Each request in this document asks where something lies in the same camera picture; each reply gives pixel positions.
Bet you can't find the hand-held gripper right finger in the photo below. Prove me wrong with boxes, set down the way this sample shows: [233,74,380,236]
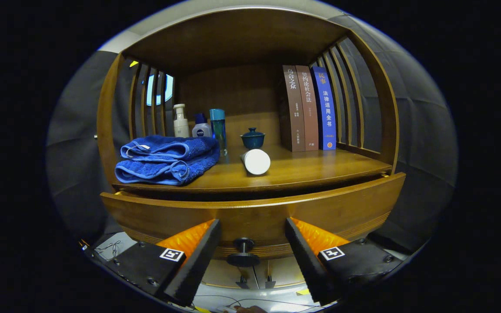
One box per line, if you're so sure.
[284,217,403,306]

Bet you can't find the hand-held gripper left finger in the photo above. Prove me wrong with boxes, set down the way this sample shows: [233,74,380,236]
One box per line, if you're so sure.
[87,219,221,307]

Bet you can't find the wooden drawer with black knob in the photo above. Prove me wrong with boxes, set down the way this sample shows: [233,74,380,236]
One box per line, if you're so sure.
[100,173,407,268]

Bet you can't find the white facial cleanser tube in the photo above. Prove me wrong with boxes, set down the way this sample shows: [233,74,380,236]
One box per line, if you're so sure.
[240,149,271,176]

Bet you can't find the wooden cabinet door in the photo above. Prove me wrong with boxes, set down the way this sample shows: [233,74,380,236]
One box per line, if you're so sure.
[255,260,305,287]
[203,260,255,288]

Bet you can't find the wooden countertop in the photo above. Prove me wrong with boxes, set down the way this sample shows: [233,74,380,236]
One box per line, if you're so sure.
[111,143,393,194]

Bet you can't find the wooden cabinet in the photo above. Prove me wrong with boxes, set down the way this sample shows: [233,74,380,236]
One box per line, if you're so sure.
[96,7,401,290]

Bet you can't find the blue folded towel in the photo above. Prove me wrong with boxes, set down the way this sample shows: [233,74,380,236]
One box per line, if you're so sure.
[114,135,221,186]

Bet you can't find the white bottle with blue cap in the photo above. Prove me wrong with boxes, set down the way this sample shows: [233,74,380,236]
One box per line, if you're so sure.
[192,113,211,138]

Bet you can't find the dark blue lidded teacup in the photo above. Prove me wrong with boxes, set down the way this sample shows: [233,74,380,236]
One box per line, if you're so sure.
[240,127,266,150]

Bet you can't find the teal clear bottle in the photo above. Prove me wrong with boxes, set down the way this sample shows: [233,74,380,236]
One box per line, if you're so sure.
[209,109,228,156]

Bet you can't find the white pump bottle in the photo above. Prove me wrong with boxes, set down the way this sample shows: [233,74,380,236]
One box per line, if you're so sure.
[173,103,190,138]

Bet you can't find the reddish brown book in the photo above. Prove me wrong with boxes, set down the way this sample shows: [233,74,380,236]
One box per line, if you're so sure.
[296,65,320,152]

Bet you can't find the dark brown book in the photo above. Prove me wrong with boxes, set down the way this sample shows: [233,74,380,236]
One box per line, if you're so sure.
[279,65,306,153]

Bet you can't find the blue book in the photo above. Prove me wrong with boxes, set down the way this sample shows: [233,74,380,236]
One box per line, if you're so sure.
[311,66,337,151]

